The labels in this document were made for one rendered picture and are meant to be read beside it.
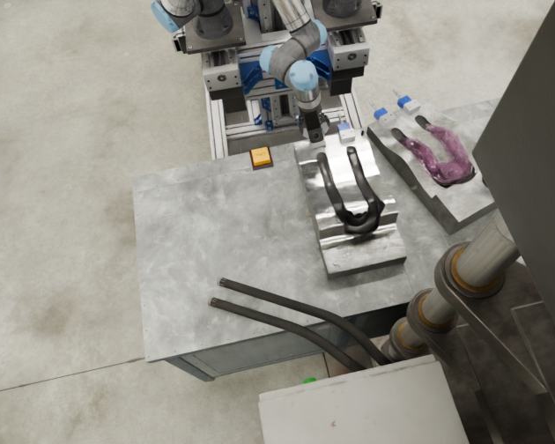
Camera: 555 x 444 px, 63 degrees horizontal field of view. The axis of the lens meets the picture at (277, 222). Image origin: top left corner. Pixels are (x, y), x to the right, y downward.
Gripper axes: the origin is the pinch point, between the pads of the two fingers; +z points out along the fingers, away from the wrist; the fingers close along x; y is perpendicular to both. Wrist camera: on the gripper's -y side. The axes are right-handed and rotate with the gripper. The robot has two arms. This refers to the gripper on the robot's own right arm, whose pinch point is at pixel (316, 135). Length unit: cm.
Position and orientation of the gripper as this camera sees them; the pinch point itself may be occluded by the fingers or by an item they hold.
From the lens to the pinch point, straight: 160.7
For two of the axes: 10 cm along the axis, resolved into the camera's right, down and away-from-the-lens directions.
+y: -2.2, -9.2, 3.1
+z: 1.8, 2.7, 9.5
